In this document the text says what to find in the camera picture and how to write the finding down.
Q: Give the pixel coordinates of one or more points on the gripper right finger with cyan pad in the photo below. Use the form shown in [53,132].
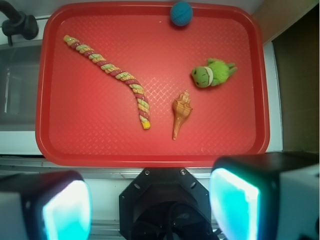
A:
[270,196]

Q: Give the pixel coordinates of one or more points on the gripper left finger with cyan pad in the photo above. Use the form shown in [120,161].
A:
[45,206]

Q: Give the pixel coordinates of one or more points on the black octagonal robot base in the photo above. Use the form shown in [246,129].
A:
[165,204]

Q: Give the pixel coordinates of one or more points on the orange conch seashell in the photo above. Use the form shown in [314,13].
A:
[182,110]

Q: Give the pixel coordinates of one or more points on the green plush frog toy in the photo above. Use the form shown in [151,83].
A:
[214,73]

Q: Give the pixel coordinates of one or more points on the red plastic tray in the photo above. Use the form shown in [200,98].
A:
[110,72]

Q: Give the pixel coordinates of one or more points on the stainless steel sink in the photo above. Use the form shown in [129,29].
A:
[19,74]

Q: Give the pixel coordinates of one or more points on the blue knitted ball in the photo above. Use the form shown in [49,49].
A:
[181,13]

